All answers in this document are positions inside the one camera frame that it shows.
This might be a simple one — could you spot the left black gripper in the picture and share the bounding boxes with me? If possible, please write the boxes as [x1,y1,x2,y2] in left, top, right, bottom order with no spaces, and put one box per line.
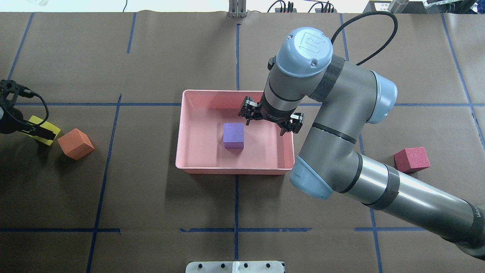
[13,120,55,140]

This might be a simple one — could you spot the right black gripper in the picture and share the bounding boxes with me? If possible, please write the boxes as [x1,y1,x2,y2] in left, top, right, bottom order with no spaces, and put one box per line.
[238,96,305,136]

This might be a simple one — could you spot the yellow foam cube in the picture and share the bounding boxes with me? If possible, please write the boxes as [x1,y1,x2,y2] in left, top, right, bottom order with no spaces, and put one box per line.
[29,121,61,146]

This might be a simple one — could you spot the purple foam cube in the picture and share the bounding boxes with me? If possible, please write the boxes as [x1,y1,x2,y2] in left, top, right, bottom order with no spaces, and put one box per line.
[223,123,244,150]

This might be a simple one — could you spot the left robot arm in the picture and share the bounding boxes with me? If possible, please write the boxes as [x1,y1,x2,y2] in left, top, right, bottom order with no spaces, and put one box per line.
[0,107,57,140]

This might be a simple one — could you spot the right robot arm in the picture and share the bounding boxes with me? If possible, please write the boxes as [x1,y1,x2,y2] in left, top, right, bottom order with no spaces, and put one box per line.
[238,27,485,260]

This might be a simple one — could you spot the pink plastic bin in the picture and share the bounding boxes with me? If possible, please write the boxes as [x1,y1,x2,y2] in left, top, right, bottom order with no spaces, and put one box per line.
[175,89,296,175]

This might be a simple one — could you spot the orange foam cube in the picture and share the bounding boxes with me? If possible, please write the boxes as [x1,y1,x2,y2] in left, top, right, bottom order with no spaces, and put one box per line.
[58,128,95,160]

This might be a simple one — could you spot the red foam cube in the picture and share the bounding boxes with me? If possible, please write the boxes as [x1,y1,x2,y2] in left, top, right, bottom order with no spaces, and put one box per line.
[393,147,431,173]

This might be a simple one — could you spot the aluminium frame post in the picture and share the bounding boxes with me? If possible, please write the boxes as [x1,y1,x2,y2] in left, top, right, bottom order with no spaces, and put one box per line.
[227,0,247,18]

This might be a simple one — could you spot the white mast base plate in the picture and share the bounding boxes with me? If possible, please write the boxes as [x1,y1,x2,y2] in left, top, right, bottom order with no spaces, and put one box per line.
[185,260,286,273]

